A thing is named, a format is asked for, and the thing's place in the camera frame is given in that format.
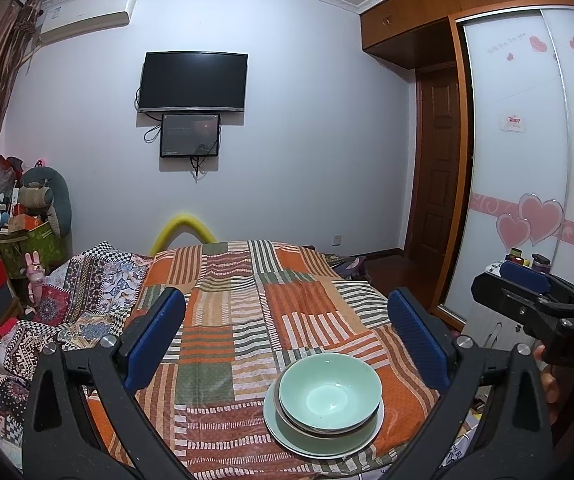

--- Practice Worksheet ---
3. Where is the striped orange blanket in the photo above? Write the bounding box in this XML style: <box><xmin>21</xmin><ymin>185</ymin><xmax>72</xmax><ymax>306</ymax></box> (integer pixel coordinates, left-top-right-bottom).
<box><xmin>84</xmin><ymin>240</ymin><xmax>473</xmax><ymax>478</ymax></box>

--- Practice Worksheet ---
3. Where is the white sliding wardrobe door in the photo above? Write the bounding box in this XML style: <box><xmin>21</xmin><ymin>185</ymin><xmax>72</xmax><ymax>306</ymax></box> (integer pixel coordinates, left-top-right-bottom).
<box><xmin>454</xmin><ymin>5</ymin><xmax>574</xmax><ymax>331</ymax></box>

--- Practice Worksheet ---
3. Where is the white air conditioner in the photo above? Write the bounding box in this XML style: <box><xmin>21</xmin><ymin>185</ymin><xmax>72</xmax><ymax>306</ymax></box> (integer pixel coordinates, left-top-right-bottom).
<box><xmin>37</xmin><ymin>0</ymin><xmax>138</xmax><ymax>46</ymax></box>

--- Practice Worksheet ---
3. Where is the wooden overhead cabinet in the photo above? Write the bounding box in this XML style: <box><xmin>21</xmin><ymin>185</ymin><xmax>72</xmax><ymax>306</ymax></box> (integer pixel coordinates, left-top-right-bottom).
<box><xmin>359</xmin><ymin>0</ymin><xmax>573</xmax><ymax>68</ymax></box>

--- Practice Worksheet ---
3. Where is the patterned curtain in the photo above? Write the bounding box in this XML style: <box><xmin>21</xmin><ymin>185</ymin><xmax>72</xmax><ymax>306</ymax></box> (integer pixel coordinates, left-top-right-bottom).
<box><xmin>12</xmin><ymin>0</ymin><xmax>44</xmax><ymax>71</ymax></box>

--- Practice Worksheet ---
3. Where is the white printed cloth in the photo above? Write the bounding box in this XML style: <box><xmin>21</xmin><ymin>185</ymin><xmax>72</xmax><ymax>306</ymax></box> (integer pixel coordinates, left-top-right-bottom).
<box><xmin>442</xmin><ymin>420</ymin><xmax>483</xmax><ymax>471</ymax></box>

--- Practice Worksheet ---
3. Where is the yellow foam tube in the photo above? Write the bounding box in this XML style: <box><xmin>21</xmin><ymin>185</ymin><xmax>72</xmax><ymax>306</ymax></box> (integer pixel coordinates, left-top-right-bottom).
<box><xmin>149</xmin><ymin>215</ymin><xmax>218</xmax><ymax>256</ymax></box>

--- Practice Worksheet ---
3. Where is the patchwork patterned blanket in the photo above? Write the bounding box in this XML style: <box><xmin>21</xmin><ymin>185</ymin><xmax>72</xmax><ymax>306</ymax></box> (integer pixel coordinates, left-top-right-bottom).
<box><xmin>0</xmin><ymin>241</ymin><xmax>155</xmax><ymax>441</ymax></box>

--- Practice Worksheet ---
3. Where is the green bowl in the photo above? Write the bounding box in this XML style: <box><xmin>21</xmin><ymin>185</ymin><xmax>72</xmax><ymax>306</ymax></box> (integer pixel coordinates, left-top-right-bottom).
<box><xmin>278</xmin><ymin>353</ymin><xmax>383</xmax><ymax>431</ymax></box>

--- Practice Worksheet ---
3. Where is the dark bag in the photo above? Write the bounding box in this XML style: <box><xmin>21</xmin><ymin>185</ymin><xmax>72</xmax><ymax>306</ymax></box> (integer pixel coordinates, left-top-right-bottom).
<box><xmin>324</xmin><ymin>254</ymin><xmax>368</xmax><ymax>281</ymax></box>

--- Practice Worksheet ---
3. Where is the pink bunny toy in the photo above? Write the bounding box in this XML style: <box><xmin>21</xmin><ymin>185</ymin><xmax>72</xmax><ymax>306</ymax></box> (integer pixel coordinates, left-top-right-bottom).
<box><xmin>25</xmin><ymin>251</ymin><xmax>46</xmax><ymax>303</ymax></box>

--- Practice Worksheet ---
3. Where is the black wall television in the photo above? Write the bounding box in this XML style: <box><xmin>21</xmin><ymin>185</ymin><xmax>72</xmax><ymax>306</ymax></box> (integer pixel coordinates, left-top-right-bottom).
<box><xmin>138</xmin><ymin>51</ymin><xmax>249</xmax><ymax>113</ymax></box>

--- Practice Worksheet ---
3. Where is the white suitcase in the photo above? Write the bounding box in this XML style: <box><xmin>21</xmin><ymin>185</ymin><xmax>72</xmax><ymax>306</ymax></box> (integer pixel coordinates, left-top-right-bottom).
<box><xmin>462</xmin><ymin>260</ymin><xmax>523</xmax><ymax>348</ymax></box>

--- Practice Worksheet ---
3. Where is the grey plush toy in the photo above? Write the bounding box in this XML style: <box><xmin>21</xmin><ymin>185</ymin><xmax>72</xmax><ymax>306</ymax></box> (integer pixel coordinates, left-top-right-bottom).
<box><xmin>21</xmin><ymin>166</ymin><xmax>72</xmax><ymax>238</ymax></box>

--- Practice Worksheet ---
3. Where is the green box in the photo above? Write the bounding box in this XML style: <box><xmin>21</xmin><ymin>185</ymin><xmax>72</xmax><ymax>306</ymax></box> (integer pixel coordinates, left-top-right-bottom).
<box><xmin>0</xmin><ymin>222</ymin><xmax>68</xmax><ymax>278</ymax></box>

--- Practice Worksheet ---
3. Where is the mint green plate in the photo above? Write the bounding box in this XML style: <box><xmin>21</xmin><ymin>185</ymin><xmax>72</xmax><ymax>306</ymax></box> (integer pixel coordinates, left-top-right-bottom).
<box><xmin>263</xmin><ymin>380</ymin><xmax>385</xmax><ymax>459</ymax></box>

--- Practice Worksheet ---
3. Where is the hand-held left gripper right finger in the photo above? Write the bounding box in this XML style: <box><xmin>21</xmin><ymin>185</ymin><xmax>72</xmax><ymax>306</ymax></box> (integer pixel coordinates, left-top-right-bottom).
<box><xmin>387</xmin><ymin>287</ymin><xmax>554</xmax><ymax>480</ymax></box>

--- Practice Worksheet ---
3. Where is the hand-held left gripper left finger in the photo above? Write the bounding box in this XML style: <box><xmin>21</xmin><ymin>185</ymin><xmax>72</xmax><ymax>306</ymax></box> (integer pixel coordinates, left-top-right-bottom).
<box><xmin>21</xmin><ymin>287</ymin><xmax>198</xmax><ymax>480</ymax></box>

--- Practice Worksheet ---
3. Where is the small black monitor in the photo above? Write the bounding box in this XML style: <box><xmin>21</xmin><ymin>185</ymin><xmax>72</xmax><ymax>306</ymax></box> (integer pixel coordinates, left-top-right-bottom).
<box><xmin>160</xmin><ymin>113</ymin><xmax>221</xmax><ymax>158</ymax></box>

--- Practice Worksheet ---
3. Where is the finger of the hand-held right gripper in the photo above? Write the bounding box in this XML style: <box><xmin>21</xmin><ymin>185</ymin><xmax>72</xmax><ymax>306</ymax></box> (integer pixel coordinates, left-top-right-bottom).
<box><xmin>498</xmin><ymin>259</ymin><xmax>574</xmax><ymax>307</ymax></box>
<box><xmin>471</xmin><ymin>272</ymin><xmax>574</xmax><ymax>342</ymax></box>

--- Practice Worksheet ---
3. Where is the hanging black cable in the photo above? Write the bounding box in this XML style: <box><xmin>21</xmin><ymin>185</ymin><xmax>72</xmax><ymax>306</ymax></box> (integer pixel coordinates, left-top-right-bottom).
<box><xmin>189</xmin><ymin>155</ymin><xmax>213</xmax><ymax>182</ymax></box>

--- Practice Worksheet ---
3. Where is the person's right hand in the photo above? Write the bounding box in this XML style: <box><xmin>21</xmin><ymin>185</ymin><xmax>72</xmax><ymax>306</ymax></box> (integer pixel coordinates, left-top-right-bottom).
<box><xmin>533</xmin><ymin>345</ymin><xmax>562</xmax><ymax>407</ymax></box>

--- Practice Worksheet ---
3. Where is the wooden door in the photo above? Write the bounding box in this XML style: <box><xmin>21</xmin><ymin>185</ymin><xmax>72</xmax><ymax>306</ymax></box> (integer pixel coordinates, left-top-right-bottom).
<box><xmin>404</xmin><ymin>62</ymin><xmax>463</xmax><ymax>281</ymax></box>

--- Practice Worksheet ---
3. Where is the white bowl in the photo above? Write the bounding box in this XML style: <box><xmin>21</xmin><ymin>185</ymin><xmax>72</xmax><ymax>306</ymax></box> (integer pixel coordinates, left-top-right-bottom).
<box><xmin>272</xmin><ymin>375</ymin><xmax>385</xmax><ymax>438</ymax></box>

